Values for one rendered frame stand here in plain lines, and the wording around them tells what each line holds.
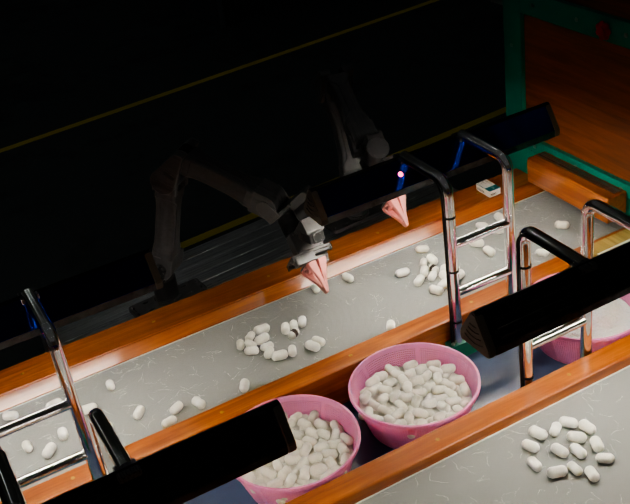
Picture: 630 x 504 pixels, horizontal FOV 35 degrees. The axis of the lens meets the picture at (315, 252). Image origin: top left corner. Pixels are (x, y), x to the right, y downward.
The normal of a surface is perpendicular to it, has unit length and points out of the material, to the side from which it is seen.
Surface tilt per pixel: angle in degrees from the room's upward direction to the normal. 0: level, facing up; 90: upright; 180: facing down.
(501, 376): 0
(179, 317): 0
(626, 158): 90
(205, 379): 0
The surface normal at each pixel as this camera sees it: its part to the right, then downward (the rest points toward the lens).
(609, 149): -0.87, 0.34
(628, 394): -0.13, -0.85
